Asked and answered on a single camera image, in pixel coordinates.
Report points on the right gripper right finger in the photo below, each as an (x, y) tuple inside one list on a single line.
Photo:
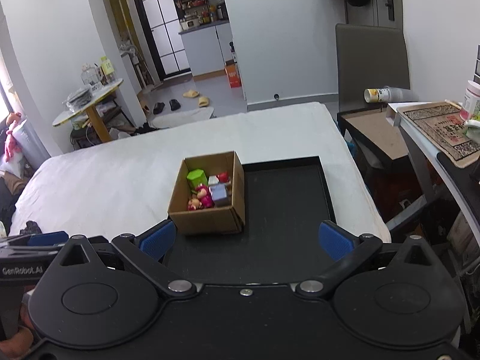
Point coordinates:
[(349, 253)]

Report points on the round yellow leg table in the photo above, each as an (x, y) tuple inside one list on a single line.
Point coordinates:
[(91, 111)]

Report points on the lavender bunny cube toy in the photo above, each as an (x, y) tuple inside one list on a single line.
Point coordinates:
[(220, 195)]

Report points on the yellow capped plastic bottle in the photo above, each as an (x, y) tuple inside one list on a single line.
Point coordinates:
[(389, 95)]

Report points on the white small box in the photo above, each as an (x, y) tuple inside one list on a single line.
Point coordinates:
[(213, 180)]

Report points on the pink lidded container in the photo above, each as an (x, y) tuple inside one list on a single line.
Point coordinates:
[(470, 105)]

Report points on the green hexagonal toy cup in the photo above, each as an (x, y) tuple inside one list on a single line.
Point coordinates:
[(196, 178)]

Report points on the black slipper left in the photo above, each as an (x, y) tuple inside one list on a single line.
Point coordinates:
[(158, 108)]

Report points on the black slipper right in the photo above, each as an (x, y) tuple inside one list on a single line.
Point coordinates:
[(174, 105)]

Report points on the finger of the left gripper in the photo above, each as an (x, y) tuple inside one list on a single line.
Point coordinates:
[(48, 239)]

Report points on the grey chair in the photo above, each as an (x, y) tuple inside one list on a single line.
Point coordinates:
[(368, 57)]

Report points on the glass panel door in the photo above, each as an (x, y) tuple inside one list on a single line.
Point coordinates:
[(160, 21)]

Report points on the orange cardboard box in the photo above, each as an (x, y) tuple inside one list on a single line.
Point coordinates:
[(232, 72)]

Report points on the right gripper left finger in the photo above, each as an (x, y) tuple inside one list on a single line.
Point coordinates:
[(142, 257)]

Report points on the yellow slipper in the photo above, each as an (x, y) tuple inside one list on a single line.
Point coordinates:
[(203, 101), (191, 94)]

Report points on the pink haired doll figure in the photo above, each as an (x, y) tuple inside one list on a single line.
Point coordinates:
[(204, 195)]

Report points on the black slipper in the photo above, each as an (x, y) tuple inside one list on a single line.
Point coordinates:
[(174, 105), (158, 108)]

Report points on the brown cardboard box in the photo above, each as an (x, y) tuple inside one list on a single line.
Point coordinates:
[(225, 219)]

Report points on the person's left hand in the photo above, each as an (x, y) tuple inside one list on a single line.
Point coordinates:
[(16, 330)]

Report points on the black rectangular tray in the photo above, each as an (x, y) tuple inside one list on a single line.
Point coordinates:
[(262, 224)]

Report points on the patterned brown board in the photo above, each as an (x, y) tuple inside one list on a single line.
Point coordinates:
[(441, 124)]

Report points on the yellow slipper near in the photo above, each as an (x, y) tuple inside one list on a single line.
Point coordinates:
[(203, 101)]

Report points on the white floor mat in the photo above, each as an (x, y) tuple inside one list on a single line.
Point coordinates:
[(179, 118)]

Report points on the red blue small figure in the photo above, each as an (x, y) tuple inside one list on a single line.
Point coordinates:
[(223, 177)]

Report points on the yellow slipper far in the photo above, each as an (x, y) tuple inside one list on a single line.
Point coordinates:
[(191, 94)]

